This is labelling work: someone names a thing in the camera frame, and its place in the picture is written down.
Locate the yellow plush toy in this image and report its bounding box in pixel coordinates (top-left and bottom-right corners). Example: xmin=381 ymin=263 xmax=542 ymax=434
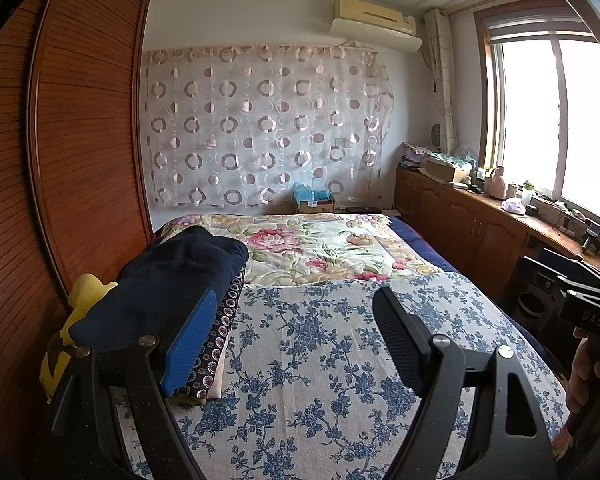
xmin=39 ymin=273 xmax=118 ymax=403

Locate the black patterned folded cloth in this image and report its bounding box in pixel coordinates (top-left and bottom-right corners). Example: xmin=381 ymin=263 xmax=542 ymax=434
xmin=172 ymin=272 xmax=246 ymax=403

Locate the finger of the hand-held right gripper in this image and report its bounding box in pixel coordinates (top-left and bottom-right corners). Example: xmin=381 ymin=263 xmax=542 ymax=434
xmin=521 ymin=247 xmax=600 ymax=293

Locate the beige folded cloth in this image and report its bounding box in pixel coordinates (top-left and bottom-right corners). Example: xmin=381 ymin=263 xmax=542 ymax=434
xmin=172 ymin=345 xmax=231 ymax=407

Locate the navy printed T-shirt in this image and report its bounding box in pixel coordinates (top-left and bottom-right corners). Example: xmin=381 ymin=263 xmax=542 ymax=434
xmin=67 ymin=225 xmax=251 ymax=361

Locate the blue floral bedsheet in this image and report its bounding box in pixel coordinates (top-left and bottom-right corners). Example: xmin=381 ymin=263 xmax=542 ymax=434
xmin=112 ymin=272 xmax=571 ymax=480

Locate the window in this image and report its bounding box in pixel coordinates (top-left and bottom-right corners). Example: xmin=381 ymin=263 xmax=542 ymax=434
xmin=472 ymin=0 xmax=600 ymax=221

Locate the stack of folded fabrics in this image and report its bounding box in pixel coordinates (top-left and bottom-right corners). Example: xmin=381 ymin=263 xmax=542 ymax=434
xmin=400 ymin=142 xmax=431 ymax=170

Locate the pink floral blanket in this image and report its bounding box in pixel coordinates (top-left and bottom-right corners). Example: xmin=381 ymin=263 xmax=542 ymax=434
xmin=157 ymin=212 xmax=443 ymax=288

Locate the pink jug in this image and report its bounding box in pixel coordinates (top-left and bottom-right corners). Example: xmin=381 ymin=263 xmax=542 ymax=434
xmin=486 ymin=165 xmax=506 ymax=198

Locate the pale window curtain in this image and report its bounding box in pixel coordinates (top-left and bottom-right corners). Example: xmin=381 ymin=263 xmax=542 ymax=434
xmin=424 ymin=7 xmax=458 ymax=153

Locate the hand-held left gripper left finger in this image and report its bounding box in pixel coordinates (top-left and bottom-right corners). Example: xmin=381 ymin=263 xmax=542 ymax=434
xmin=47 ymin=287 xmax=218 ymax=480

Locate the clear plastic bag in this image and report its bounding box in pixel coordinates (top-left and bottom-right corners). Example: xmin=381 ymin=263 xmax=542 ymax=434
xmin=452 ymin=142 xmax=478 ymax=168

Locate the plain cardboard box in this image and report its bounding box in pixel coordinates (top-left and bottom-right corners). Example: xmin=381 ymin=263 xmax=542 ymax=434
xmin=424 ymin=156 xmax=472 ymax=184

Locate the cardboard box with blue bag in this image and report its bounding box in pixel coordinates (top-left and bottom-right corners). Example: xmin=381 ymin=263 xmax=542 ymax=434
xmin=293 ymin=182 xmax=337 ymax=214

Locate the wooden window cabinet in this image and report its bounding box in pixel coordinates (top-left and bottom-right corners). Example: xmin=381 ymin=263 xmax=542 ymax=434
xmin=394 ymin=166 xmax=600 ymax=321

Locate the wall air conditioner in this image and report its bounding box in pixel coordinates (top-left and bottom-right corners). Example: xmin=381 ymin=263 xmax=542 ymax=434
xmin=328 ymin=0 xmax=424 ymax=53

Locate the white bin with dark opening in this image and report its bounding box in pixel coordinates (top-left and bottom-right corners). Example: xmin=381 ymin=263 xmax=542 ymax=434
xmin=512 ymin=260 xmax=561 ymax=318

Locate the circle patterned sheer curtain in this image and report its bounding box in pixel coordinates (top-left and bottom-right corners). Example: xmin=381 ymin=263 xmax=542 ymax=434
xmin=144 ymin=42 xmax=397 ymax=209

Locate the person's right hand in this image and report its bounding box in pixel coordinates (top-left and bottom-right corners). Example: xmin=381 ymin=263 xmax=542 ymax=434
xmin=565 ymin=327 xmax=600 ymax=413

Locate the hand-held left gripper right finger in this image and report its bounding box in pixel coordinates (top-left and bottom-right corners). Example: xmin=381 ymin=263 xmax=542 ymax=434
xmin=372 ymin=287 xmax=556 ymax=480

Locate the wooden slatted wardrobe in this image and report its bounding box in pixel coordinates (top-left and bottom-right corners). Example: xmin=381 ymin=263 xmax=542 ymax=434
xmin=0 ymin=0 xmax=156 ymax=461

